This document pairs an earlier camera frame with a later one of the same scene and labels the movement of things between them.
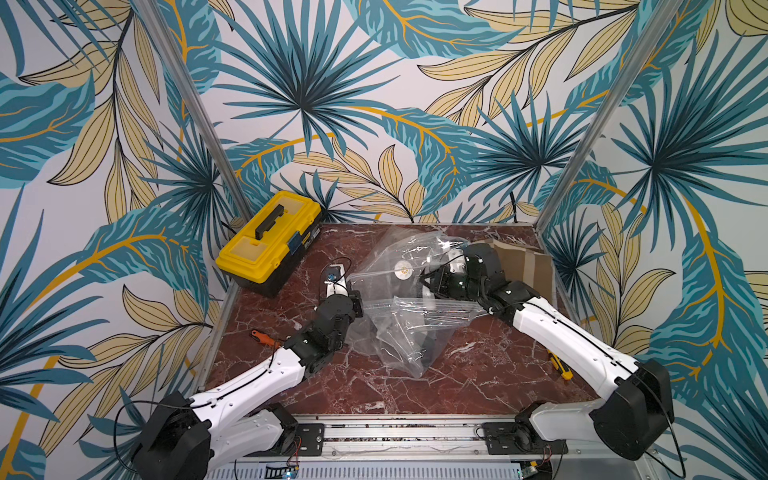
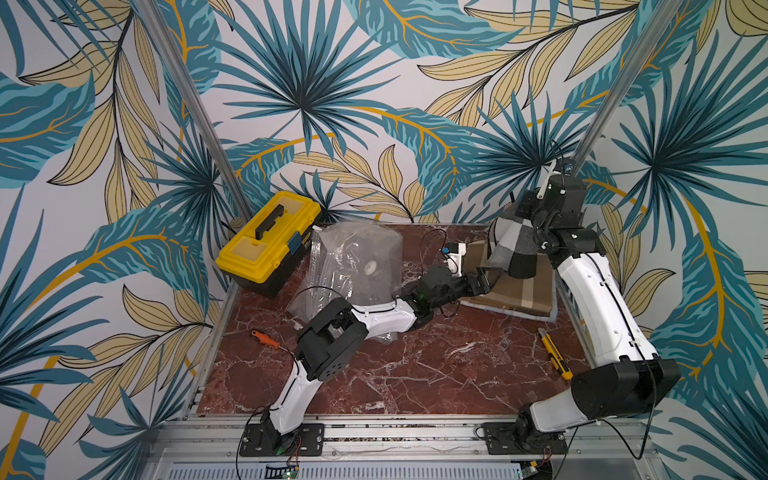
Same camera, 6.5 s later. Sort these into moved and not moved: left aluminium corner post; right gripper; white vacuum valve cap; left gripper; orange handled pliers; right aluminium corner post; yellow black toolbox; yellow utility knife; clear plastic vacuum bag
Moved: right gripper; left gripper; clear plastic vacuum bag; white vacuum valve cap
Not moved: yellow utility knife; yellow black toolbox; left aluminium corner post; orange handled pliers; right aluminium corner post
